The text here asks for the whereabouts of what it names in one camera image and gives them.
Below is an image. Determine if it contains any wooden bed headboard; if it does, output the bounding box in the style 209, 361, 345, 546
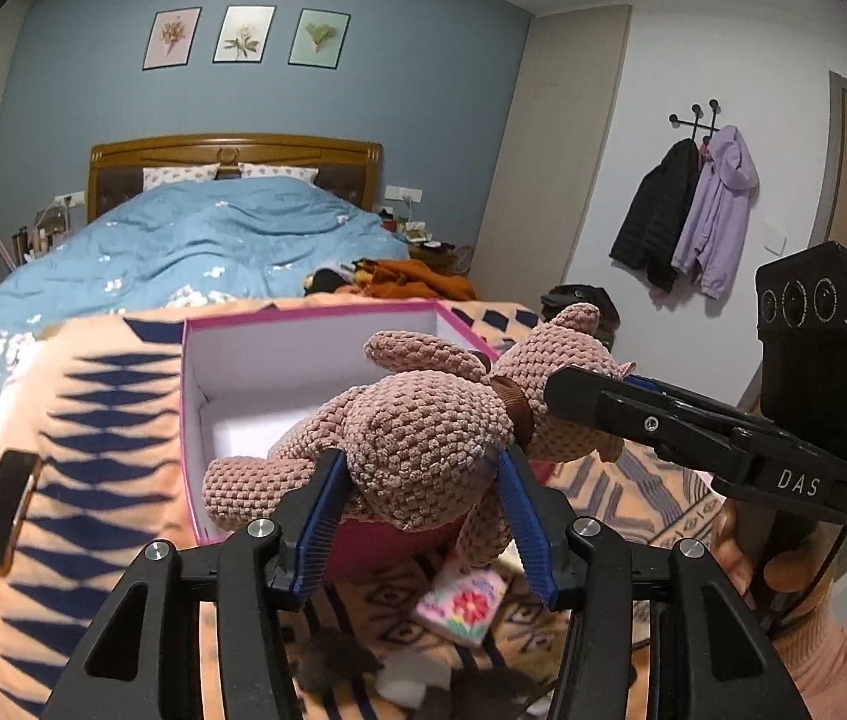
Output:
85, 133, 383, 223

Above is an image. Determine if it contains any orange brown clothing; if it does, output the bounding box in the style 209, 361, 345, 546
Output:
355, 259, 477, 301

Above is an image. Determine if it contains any pink white storage box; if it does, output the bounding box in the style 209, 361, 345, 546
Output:
179, 301, 510, 582

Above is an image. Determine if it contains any black bag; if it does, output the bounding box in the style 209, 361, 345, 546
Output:
539, 281, 622, 350

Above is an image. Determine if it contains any black smartphone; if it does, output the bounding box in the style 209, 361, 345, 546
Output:
0, 450, 43, 575

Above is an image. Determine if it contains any white flower framed picture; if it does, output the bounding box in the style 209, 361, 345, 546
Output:
212, 5, 275, 64

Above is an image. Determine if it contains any right white patterned pillow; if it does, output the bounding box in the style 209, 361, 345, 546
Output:
240, 163, 319, 184

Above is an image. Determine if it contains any pink sleeve forearm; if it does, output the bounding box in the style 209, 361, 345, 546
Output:
773, 592, 847, 720

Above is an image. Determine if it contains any green leaf framed picture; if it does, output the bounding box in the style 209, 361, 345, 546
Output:
289, 8, 350, 70

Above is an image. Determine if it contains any right hand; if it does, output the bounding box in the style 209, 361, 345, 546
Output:
711, 499, 847, 637

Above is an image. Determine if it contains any right bedside table clutter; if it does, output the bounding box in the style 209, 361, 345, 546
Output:
378, 206, 474, 277

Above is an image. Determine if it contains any black camera box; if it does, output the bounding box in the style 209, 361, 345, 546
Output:
755, 241, 847, 461

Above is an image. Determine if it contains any lilac hooded jacket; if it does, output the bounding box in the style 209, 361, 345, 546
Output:
671, 125, 760, 301

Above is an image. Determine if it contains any pink flower framed picture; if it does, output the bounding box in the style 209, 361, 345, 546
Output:
142, 7, 202, 71

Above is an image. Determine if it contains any brown white plush toy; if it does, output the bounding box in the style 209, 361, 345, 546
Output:
292, 629, 547, 718

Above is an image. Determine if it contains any blue floral duvet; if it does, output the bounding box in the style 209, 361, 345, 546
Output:
0, 176, 409, 394

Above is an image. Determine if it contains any white patterned pillow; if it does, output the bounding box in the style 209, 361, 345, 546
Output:
240, 163, 319, 184
142, 163, 220, 190

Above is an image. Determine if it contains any left bedside table clutter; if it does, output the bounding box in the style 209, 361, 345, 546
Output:
0, 192, 85, 271

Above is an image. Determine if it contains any black puffer jacket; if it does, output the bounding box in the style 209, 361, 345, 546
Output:
609, 138, 702, 294

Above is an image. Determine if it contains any bedside table clutter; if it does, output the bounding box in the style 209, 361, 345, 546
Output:
378, 206, 474, 277
0, 192, 85, 271

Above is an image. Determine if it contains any black wall coat hook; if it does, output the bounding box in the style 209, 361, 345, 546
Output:
668, 98, 721, 145

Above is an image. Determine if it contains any left white patterned pillow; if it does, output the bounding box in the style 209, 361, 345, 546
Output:
142, 163, 220, 190

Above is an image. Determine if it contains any pink knitted plush bunny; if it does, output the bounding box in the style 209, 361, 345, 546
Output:
204, 302, 633, 532

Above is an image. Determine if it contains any pink floral tissue pack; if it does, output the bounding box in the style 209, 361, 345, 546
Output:
412, 556, 511, 649

